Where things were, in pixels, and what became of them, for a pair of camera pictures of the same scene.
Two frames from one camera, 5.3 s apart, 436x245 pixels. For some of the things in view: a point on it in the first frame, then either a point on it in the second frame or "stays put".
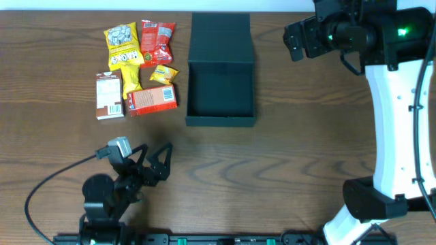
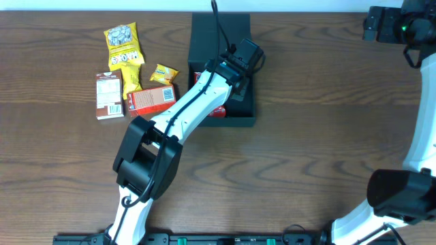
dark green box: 221,71 stays put
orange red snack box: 152,100 stays put
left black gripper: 134,171 -> 245,82
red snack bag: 155,43 -> 218,111
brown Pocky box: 109,96 stays put
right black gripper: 309,28 -> 390,15
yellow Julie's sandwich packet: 131,81 stays put
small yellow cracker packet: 164,74 stays put
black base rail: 219,239 stays put
